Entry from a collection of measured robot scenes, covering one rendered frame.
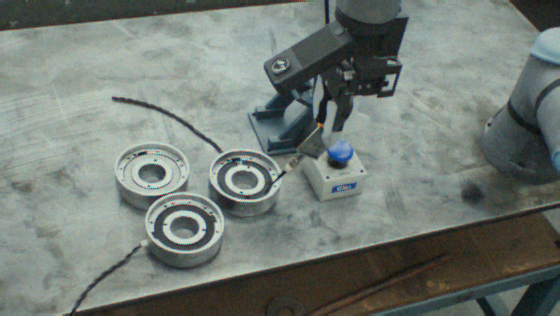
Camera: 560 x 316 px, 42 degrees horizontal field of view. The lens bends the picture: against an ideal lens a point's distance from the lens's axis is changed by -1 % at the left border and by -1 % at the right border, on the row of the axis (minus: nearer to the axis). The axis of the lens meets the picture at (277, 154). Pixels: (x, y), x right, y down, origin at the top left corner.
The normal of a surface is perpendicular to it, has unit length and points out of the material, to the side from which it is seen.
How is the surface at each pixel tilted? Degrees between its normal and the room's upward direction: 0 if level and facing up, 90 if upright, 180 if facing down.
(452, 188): 0
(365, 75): 90
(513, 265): 0
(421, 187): 0
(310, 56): 32
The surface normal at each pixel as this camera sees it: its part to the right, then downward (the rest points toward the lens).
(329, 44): -0.37, -0.50
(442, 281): 0.13, -0.71
